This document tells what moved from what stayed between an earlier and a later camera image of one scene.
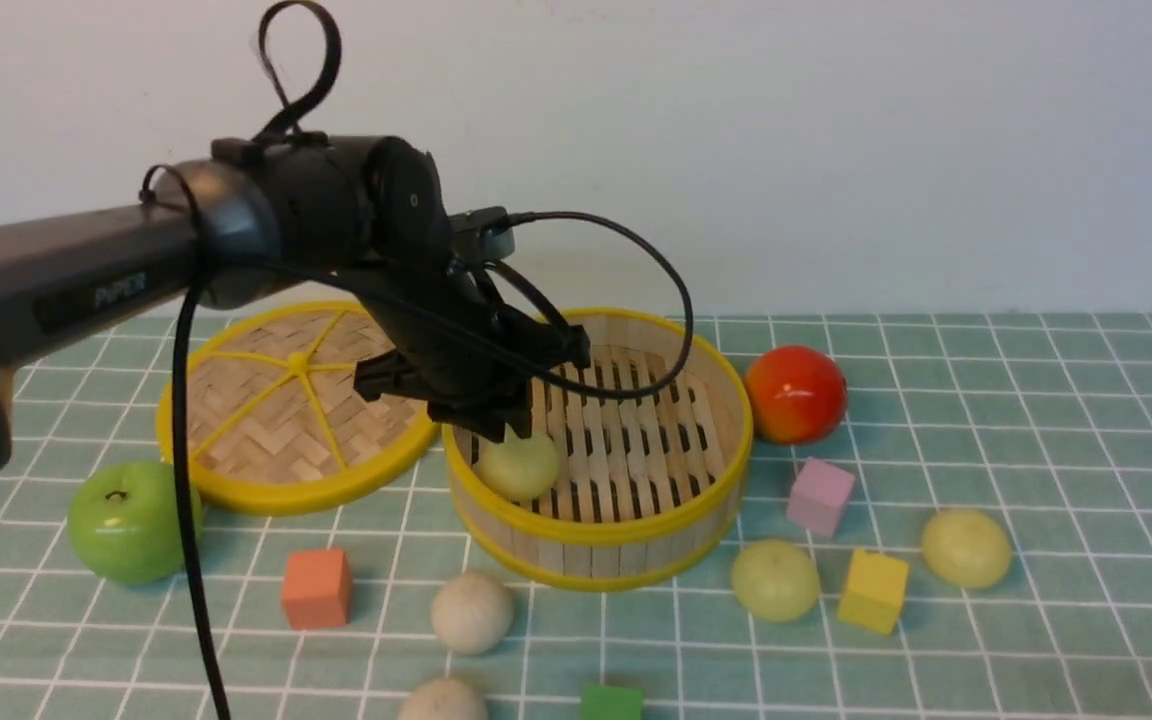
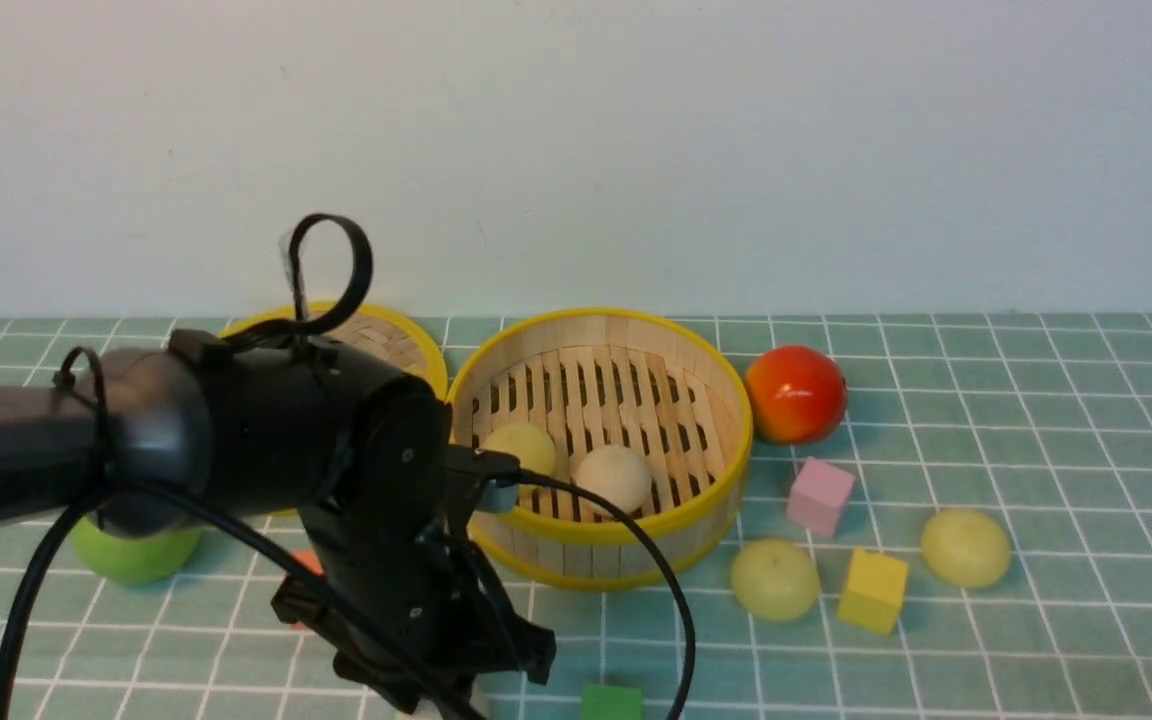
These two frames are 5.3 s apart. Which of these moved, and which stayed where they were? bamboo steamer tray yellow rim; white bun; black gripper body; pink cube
Moved: white bun; black gripper body
Stayed: bamboo steamer tray yellow rim; pink cube
